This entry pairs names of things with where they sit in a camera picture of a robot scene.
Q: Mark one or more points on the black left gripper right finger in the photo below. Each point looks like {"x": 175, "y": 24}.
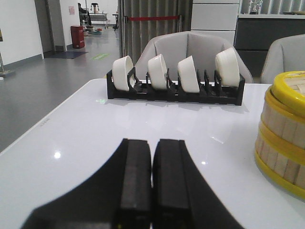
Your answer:
{"x": 182, "y": 199}

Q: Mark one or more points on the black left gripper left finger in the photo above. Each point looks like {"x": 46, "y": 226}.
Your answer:
{"x": 117, "y": 196}

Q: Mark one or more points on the bamboo steamer tier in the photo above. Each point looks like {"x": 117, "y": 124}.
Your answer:
{"x": 283, "y": 162}
{"x": 281, "y": 120}

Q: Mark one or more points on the woven bamboo steamer lid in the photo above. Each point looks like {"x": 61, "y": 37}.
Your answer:
{"x": 289, "y": 89}

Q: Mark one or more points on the black plastic bowl rack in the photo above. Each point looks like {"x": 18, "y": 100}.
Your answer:
{"x": 208, "y": 94}

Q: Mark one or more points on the white ceramic bowl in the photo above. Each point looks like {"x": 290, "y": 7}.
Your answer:
{"x": 120, "y": 69}
{"x": 157, "y": 70}
{"x": 226, "y": 65}
{"x": 187, "y": 74}

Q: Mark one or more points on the left grey upholstered chair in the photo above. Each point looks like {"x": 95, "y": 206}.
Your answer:
{"x": 178, "y": 46}

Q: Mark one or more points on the grey upholstered chair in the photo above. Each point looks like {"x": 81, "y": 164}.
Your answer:
{"x": 284, "y": 55}
{"x": 178, "y": 46}

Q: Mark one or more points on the red bin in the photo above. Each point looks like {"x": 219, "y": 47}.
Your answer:
{"x": 77, "y": 36}

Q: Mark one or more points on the right grey upholstered chair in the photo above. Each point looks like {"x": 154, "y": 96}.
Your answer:
{"x": 284, "y": 55}

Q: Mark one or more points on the red barrier belt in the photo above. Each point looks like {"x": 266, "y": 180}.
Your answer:
{"x": 160, "y": 18}

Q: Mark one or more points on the dark counter with white top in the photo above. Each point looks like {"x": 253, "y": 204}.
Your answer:
{"x": 255, "y": 33}

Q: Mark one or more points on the white cabinet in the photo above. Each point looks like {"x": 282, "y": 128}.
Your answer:
{"x": 215, "y": 17}

